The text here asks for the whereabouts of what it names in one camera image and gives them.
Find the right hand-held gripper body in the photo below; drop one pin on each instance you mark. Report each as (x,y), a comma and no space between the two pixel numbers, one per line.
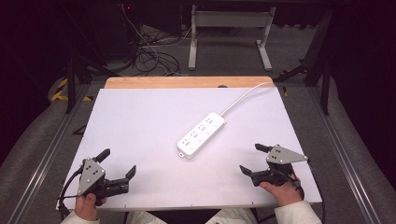
(281,155)

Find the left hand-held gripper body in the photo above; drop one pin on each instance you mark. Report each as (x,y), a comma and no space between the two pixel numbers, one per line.
(90,175)

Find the person's left hand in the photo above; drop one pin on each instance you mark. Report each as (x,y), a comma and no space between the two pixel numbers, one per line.
(85,207)

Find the person's right hand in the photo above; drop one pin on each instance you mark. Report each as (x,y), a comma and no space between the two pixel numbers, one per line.
(285,194)

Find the white board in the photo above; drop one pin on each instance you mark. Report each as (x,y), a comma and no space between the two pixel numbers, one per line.
(140,124)

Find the person's legs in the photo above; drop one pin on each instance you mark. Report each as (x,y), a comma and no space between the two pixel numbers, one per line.
(232,217)

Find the white power strip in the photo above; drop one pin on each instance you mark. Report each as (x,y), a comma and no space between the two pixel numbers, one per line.
(200,135)

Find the yellow black hazard tape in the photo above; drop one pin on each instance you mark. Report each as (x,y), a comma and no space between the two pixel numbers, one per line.
(60,90)

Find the black metal stand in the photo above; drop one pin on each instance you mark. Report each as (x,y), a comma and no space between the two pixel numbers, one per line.
(317,62)
(71,84)

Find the aluminium floor rail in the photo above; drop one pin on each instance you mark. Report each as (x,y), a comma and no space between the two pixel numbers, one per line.
(342,155)
(46,155)

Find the white metal desk frame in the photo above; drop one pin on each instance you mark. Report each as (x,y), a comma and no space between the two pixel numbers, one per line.
(230,19)

